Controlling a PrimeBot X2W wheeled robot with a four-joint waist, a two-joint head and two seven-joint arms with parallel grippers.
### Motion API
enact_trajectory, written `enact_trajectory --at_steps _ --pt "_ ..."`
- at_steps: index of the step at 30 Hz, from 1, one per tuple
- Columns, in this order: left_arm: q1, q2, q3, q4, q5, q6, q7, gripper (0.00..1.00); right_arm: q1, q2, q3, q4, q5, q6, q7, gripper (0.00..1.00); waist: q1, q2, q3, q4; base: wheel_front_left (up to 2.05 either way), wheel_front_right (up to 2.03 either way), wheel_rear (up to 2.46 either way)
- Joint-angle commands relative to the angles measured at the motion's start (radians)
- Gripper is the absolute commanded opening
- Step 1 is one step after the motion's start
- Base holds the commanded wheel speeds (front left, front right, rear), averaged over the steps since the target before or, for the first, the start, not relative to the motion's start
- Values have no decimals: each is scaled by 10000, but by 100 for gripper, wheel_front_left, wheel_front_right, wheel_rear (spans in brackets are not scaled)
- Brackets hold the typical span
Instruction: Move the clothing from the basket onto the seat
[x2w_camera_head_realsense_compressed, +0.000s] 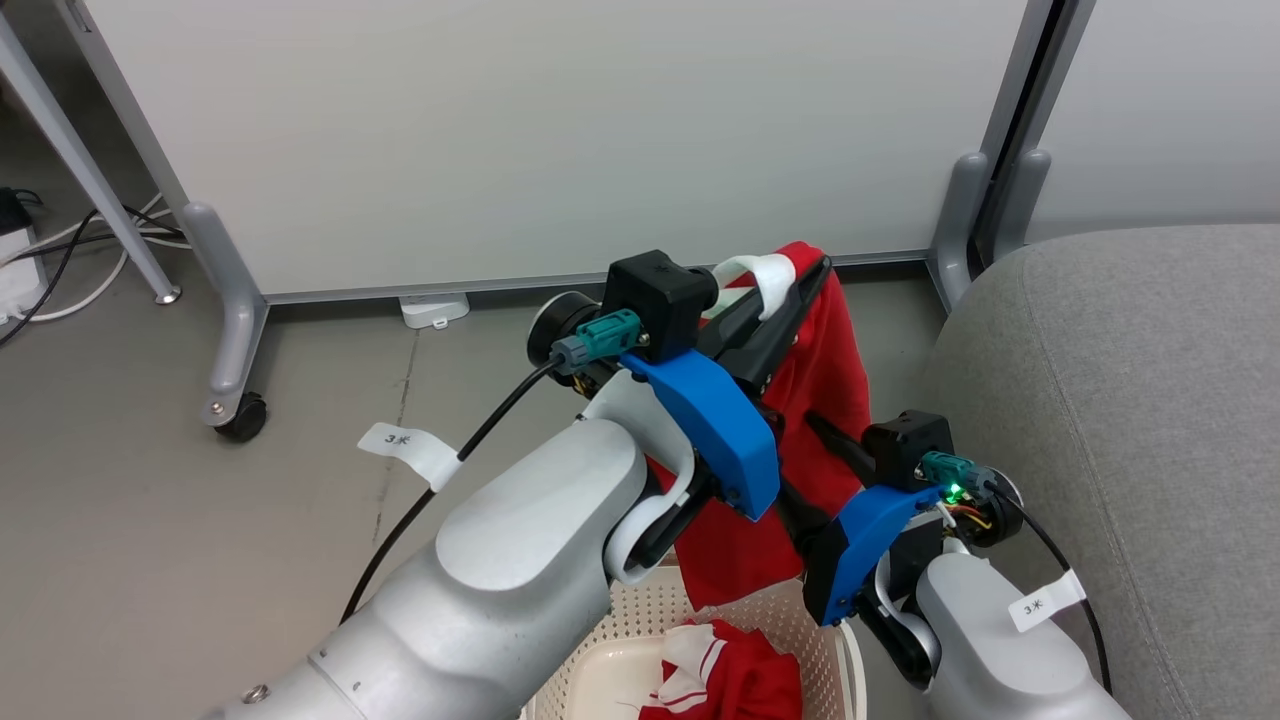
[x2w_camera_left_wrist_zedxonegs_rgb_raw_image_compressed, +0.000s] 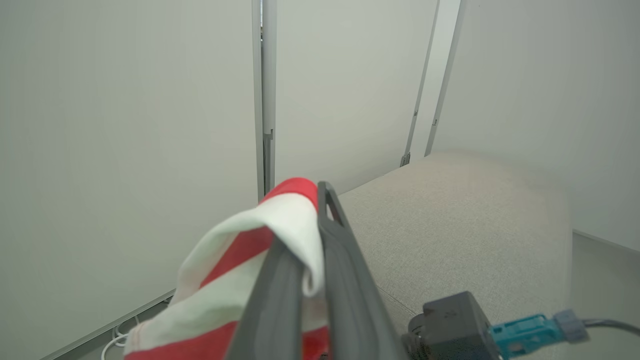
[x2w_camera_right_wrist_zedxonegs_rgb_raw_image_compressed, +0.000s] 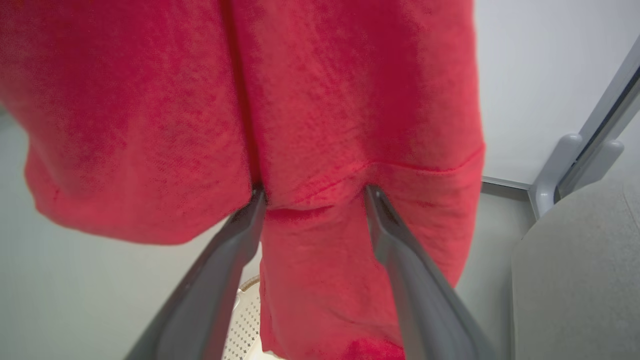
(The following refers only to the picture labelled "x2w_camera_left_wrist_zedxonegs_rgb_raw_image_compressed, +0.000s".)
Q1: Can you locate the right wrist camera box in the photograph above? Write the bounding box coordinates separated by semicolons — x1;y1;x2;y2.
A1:
402;291;501;360

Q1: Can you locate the white partition panel grey frame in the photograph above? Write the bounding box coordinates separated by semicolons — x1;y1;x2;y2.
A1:
262;0;441;196
425;0;640;251
0;0;265;360

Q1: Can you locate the black cable teal connector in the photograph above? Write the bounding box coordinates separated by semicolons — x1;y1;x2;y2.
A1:
490;309;640;358

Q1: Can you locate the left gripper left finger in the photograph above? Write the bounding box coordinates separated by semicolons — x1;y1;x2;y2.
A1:
225;236;305;360

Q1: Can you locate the grey fabric sofa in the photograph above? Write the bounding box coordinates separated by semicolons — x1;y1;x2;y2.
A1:
337;151;573;360

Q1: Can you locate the red white sports shirt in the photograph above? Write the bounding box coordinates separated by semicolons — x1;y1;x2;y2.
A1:
123;177;331;360

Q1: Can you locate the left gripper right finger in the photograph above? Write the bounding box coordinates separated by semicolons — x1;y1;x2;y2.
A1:
317;181;410;360

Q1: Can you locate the white coiled power cable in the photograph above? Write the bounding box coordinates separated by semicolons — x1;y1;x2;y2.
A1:
101;315;141;360

